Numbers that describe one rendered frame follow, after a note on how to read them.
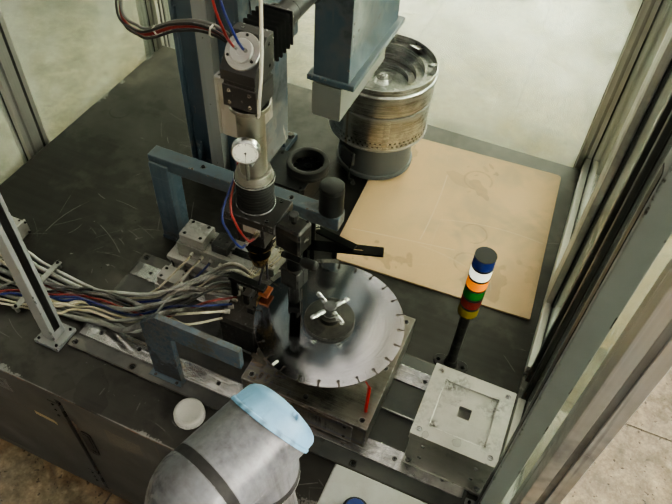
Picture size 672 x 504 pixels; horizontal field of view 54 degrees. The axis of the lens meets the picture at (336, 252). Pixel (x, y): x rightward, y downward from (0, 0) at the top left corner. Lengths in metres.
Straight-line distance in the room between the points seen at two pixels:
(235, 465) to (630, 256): 0.50
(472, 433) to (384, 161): 0.91
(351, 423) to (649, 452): 1.43
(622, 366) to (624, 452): 1.85
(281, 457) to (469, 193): 1.36
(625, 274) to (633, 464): 1.82
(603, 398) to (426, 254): 1.13
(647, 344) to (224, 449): 0.48
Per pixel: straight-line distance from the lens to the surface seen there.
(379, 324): 1.44
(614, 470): 2.54
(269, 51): 1.06
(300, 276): 1.30
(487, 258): 1.33
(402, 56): 2.01
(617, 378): 0.75
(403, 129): 1.88
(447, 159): 2.16
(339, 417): 1.43
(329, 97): 1.44
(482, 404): 1.44
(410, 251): 1.85
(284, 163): 1.81
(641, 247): 0.76
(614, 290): 0.81
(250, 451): 0.82
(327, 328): 1.41
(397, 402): 1.57
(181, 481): 0.81
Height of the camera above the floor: 2.13
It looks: 49 degrees down
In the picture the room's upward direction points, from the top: 4 degrees clockwise
